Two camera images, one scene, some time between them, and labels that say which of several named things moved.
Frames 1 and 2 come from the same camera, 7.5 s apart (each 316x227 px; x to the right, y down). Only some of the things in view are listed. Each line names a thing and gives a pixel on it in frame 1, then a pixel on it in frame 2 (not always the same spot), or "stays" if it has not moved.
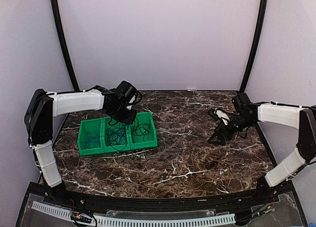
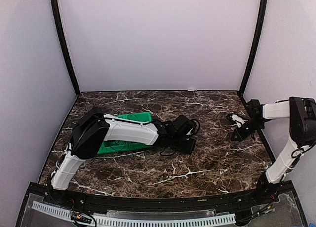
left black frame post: (56, 9) stays
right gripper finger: (217, 139) → (237, 136)
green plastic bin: (91, 137) → (107, 146)
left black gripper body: (121, 115) → (178, 146)
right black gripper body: (242, 124) → (254, 125)
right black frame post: (261, 15) stays
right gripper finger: (220, 133) → (239, 132)
